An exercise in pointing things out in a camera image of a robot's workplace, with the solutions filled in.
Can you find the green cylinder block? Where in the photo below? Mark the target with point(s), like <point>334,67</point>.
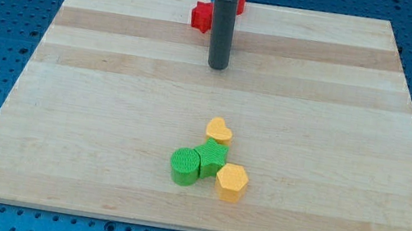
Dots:
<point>185,163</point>

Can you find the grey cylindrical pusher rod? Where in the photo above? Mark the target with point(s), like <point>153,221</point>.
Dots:
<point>224,15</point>

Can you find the green star block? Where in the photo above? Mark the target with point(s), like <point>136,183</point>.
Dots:
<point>212,156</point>

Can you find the yellow hexagon block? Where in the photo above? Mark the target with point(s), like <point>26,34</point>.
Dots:
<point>231,182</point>

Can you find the wooden board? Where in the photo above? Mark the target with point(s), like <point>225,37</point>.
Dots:
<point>117,115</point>

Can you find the red block behind rod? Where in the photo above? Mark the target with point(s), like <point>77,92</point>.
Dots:
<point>240,7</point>

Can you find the red star block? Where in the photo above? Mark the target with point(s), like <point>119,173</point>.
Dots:
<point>201,16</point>

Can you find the yellow heart block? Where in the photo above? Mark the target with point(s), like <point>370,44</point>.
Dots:
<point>219,131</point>

